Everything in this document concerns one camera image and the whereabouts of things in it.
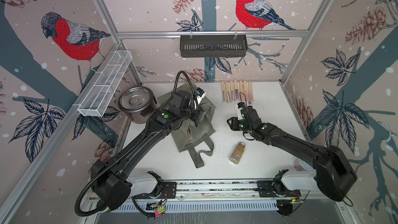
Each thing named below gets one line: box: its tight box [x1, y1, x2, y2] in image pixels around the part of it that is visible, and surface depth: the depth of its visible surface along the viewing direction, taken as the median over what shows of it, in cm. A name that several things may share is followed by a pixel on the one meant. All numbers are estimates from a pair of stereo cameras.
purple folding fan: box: [234, 79, 239, 100], surface depth 120 cm
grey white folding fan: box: [187, 125, 194, 140], surface depth 94 cm
